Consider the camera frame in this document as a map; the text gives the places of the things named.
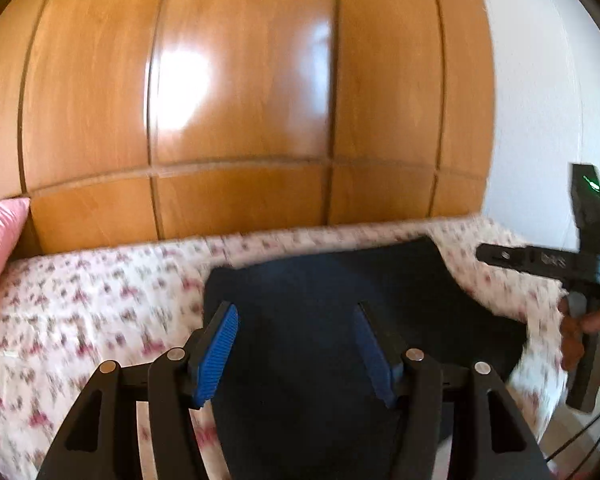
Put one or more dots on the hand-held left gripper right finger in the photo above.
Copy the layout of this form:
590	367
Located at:
372	355

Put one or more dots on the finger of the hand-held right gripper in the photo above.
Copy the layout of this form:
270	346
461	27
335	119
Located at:
525	260

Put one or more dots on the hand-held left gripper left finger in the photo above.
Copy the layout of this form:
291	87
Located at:
219	352

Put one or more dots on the dark navy pants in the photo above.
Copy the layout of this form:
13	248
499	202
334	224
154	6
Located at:
305	310

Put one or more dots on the bed with floral sheet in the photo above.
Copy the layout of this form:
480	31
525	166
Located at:
80	310

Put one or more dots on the wooden wardrobe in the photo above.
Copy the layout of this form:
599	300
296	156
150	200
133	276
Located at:
230	85

